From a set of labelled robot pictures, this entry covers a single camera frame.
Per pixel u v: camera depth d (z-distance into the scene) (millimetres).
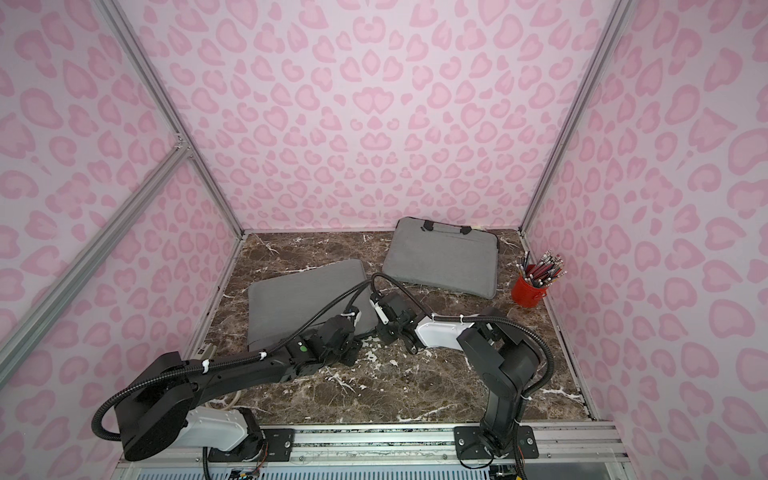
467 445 733
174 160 862
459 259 1101
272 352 559
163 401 419
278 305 980
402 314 732
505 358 471
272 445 732
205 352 858
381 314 766
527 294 927
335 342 646
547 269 884
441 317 613
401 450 733
